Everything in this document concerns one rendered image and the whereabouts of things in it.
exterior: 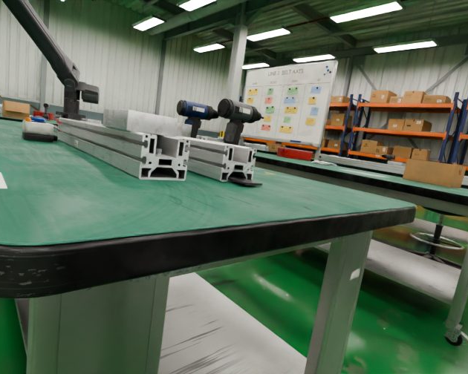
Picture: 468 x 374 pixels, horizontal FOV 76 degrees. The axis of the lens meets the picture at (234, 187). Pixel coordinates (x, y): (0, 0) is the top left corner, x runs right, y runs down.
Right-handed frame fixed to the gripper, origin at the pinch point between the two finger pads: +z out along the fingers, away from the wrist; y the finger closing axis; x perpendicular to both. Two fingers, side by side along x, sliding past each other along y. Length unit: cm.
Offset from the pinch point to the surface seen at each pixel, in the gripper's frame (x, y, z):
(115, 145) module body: -72, -5, -4
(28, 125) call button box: -21.6, -16.3, -3.3
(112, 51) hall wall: 1102, 350, -263
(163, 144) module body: -80, 2, -5
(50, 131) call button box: -21.6, -10.3, -2.1
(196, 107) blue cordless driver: -38, 35, -18
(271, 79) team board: 170, 280, -94
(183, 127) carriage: -54, 21, -10
